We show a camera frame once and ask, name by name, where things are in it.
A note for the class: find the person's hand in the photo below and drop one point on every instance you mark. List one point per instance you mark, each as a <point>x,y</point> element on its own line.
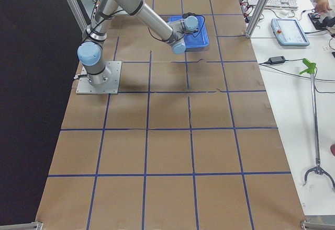
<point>322,6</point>

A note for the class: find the blue plastic tray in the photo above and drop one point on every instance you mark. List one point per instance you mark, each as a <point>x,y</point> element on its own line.
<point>190,31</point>

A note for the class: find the white computer mouse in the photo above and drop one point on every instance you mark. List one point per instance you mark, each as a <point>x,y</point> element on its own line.
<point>284,12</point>

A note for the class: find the teach pendant tablet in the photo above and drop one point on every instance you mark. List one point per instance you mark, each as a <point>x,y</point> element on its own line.
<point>288,32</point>

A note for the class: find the white keyboard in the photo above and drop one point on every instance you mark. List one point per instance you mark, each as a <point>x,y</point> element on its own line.
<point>279,4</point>

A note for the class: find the black power adapter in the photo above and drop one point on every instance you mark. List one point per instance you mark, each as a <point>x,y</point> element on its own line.
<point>276,60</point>

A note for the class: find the aluminium frame post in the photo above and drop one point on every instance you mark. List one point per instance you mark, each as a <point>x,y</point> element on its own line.
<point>255,18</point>

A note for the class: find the green handled grabber tool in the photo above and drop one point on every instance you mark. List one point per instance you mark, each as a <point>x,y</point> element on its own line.
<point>318,170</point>

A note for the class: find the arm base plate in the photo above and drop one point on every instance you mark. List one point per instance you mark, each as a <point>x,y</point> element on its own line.
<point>107,82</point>

